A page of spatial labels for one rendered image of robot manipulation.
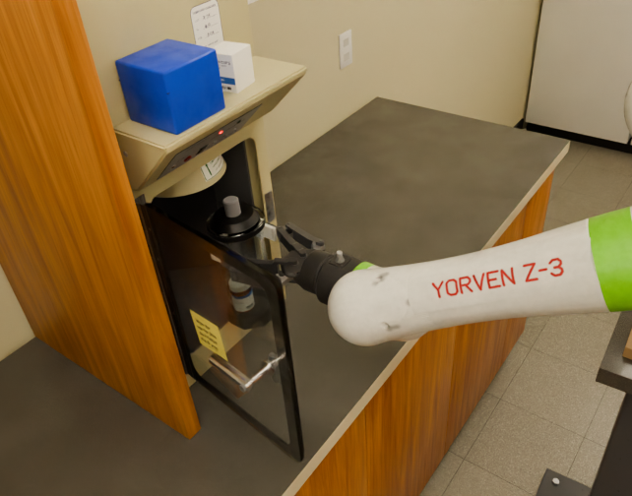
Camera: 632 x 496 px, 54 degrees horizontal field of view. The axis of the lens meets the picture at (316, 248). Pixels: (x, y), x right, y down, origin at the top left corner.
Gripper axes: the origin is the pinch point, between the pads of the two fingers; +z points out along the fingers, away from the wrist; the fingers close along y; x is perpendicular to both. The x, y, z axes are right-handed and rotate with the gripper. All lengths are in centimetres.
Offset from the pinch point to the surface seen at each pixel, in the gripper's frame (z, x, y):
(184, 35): 3.1, -38.1, 0.8
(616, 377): -64, 28, -31
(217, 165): 5.8, -12.9, -2.9
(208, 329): -9.5, 2.2, 19.0
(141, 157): -2.5, -27.0, 17.9
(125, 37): 3.1, -41.1, 11.4
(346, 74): 47, 13, -103
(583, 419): -54, 121, -97
